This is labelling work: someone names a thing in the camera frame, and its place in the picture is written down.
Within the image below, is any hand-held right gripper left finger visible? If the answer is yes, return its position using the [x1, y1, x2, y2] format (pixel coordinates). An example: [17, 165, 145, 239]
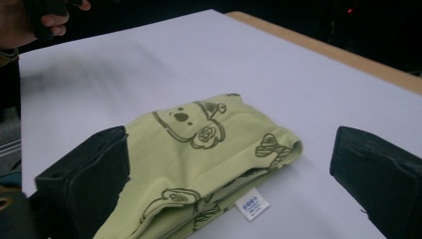
[34, 124, 131, 239]

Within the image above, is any green printed baby romper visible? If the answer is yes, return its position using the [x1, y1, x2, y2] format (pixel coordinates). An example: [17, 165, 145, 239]
[93, 93, 304, 239]

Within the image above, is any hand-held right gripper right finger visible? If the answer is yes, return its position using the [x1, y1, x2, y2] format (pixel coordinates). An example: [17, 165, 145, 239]
[329, 125, 422, 239]

